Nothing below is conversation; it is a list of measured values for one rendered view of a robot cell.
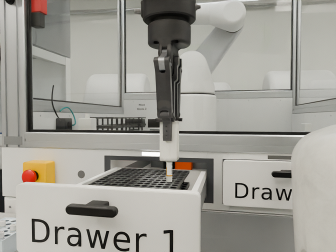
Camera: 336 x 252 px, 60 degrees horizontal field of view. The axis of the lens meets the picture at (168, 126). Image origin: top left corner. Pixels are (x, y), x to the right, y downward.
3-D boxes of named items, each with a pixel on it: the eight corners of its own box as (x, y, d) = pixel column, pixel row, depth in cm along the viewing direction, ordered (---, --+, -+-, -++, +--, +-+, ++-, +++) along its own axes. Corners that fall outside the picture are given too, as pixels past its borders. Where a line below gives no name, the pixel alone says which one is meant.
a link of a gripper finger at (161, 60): (175, 45, 50) (169, 34, 45) (174, 75, 50) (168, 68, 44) (161, 46, 50) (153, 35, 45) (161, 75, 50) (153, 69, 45)
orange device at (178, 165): (191, 171, 110) (191, 156, 110) (163, 170, 112) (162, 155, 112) (192, 169, 114) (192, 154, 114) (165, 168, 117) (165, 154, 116)
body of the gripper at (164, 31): (154, 31, 56) (154, 80, 56) (141, 17, 47) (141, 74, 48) (193, 29, 54) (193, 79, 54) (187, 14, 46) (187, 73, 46)
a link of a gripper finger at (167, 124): (172, 111, 50) (168, 110, 47) (172, 140, 50) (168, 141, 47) (163, 111, 50) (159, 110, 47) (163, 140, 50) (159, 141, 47)
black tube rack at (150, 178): (172, 229, 51) (172, 193, 51) (80, 222, 54) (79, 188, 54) (189, 196, 73) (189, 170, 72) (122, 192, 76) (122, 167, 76)
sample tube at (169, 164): (173, 180, 52) (173, 155, 52) (171, 182, 51) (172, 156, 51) (166, 180, 52) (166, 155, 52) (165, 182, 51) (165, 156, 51)
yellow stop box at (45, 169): (44, 190, 77) (44, 163, 77) (20, 188, 79) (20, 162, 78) (55, 185, 82) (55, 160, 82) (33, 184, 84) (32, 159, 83)
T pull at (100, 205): (115, 218, 39) (115, 208, 39) (64, 214, 40) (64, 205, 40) (125, 210, 42) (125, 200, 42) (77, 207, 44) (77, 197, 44)
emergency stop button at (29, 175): (33, 186, 75) (33, 170, 75) (19, 185, 76) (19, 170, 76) (40, 183, 78) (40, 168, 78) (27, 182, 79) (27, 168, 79)
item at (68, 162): (396, 221, 65) (398, 156, 64) (2, 196, 86) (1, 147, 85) (298, 160, 158) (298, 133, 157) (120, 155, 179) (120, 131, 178)
